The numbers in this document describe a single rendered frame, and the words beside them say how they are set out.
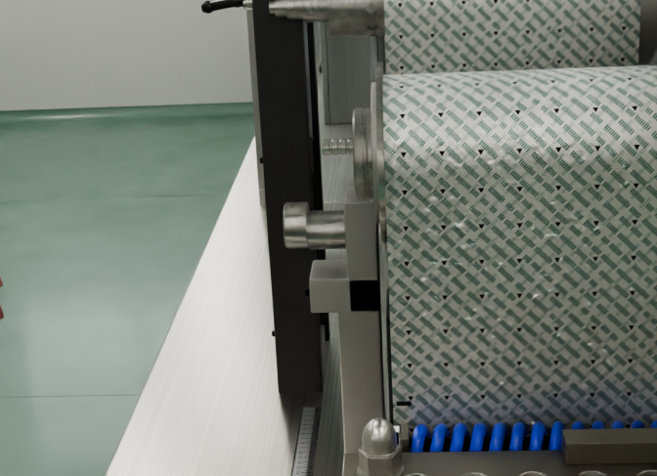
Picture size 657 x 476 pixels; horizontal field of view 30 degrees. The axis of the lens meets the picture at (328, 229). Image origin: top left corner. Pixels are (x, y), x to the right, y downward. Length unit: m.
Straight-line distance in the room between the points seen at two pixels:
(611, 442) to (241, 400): 0.53
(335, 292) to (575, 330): 0.21
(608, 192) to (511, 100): 0.10
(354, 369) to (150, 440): 0.31
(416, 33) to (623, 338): 0.35
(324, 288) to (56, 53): 5.83
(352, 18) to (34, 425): 2.37
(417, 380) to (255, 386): 0.43
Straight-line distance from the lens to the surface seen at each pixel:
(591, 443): 0.98
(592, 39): 1.18
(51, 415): 3.46
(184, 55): 6.68
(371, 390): 1.10
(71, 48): 6.81
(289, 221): 1.04
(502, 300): 0.98
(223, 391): 1.41
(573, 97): 0.96
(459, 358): 1.00
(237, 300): 1.66
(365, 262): 1.05
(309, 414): 1.34
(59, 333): 3.98
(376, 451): 0.95
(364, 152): 0.97
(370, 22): 1.21
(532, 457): 0.99
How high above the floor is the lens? 1.51
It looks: 19 degrees down
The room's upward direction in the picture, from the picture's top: 3 degrees counter-clockwise
